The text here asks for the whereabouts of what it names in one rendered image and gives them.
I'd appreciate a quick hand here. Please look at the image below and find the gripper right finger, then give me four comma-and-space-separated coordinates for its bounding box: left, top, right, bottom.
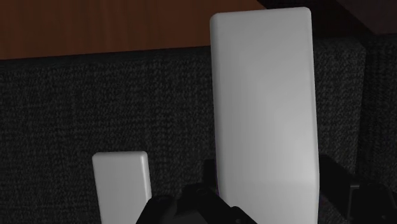
318, 154, 397, 224

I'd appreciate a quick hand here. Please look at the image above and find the white rectangular block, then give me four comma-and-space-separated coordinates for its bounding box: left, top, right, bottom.
209, 6, 320, 224
92, 151, 153, 224

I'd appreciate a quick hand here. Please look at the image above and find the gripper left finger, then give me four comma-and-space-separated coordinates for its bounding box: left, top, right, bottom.
135, 158, 258, 224

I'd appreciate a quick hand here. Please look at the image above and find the dark grey fabric sofa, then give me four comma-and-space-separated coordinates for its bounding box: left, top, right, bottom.
0, 34, 397, 224

